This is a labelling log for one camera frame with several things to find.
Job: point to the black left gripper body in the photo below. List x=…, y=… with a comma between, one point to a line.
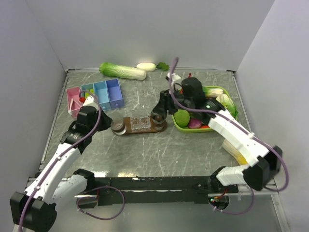
x=103, y=123

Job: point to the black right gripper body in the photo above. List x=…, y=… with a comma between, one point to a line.
x=188, y=103

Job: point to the dark glass cup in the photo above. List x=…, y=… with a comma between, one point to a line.
x=158, y=120

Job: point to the clear textured plastic holder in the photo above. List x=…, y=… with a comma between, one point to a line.
x=140, y=124

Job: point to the frosted clear glass cup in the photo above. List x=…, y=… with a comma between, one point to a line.
x=117, y=125

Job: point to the yellow cabbage by arm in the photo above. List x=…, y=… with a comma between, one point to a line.
x=228, y=147

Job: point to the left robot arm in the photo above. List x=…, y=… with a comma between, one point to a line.
x=36, y=208

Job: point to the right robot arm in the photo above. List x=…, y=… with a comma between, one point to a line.
x=262, y=161

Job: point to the green toothpaste tubes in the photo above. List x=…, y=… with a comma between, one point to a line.
x=90, y=90

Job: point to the brown wooden tray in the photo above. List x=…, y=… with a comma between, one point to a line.
x=129, y=131

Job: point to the pink drawer box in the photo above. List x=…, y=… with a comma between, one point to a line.
x=73, y=93

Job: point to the bok choy in basket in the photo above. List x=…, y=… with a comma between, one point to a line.
x=211, y=92

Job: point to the round green cabbage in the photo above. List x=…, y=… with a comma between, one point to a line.
x=182, y=118

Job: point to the purple onion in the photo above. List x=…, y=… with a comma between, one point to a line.
x=194, y=123

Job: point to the teal drawer box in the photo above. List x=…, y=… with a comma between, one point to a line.
x=86, y=87

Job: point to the napa cabbage in basket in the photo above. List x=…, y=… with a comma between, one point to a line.
x=226, y=101

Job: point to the green plastic vegetable basket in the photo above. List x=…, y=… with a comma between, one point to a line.
x=187, y=130

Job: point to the purple drawer box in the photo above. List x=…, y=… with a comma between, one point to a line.
x=115, y=94

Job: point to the white daikon radish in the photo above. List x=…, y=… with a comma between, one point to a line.
x=150, y=67

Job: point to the napa cabbage on table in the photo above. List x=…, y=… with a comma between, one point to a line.
x=121, y=71

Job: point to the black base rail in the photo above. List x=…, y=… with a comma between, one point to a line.
x=170, y=189

